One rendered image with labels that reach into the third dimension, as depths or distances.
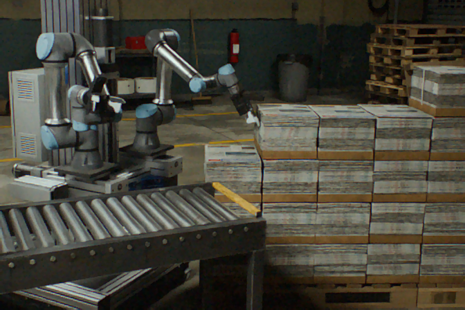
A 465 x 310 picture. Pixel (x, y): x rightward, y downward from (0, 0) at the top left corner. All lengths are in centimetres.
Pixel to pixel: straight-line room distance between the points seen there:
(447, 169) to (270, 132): 96
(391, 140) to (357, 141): 17
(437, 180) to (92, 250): 194
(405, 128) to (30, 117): 195
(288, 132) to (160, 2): 688
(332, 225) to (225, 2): 729
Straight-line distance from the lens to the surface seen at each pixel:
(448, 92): 337
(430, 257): 359
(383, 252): 349
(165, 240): 228
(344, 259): 344
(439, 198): 348
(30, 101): 342
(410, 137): 334
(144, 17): 980
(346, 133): 324
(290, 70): 1021
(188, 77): 322
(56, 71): 295
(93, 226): 240
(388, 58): 967
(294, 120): 318
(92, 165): 306
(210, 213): 250
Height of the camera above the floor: 163
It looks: 13 degrees down
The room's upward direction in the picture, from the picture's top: 1 degrees clockwise
